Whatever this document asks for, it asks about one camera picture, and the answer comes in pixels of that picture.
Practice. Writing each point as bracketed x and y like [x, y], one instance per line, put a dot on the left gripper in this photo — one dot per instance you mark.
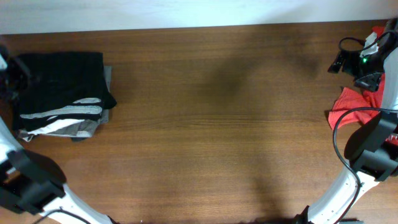
[15, 66]

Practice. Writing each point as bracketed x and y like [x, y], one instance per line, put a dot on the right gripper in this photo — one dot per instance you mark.
[352, 58]

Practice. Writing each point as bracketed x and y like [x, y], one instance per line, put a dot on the dark green shorts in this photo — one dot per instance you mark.
[66, 85]

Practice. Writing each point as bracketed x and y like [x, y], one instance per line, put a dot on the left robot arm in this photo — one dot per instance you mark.
[35, 184]

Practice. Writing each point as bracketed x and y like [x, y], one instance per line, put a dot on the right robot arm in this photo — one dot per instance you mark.
[368, 158]

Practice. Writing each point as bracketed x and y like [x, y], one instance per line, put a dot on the red t-shirt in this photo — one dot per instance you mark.
[362, 107]

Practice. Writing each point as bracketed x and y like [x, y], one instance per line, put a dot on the folded white red garment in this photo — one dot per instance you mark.
[56, 125]

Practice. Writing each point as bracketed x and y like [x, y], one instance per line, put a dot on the folded grey garment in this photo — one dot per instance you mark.
[82, 130]

